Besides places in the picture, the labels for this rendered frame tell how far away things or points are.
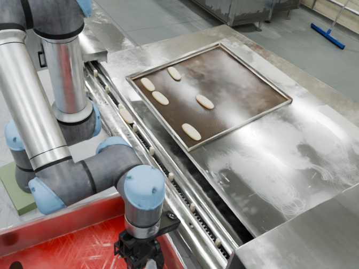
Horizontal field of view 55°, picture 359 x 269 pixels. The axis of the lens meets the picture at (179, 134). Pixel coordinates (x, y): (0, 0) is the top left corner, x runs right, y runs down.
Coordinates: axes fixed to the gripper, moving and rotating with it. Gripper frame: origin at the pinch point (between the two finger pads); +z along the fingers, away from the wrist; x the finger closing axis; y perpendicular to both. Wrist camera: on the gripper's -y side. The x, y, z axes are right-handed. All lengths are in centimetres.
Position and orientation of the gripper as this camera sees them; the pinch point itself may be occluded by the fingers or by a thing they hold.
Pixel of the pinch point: (145, 263)
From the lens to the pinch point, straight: 95.5
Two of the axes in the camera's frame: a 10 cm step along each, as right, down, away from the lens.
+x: 7.2, 5.2, -4.6
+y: -6.9, 4.3, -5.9
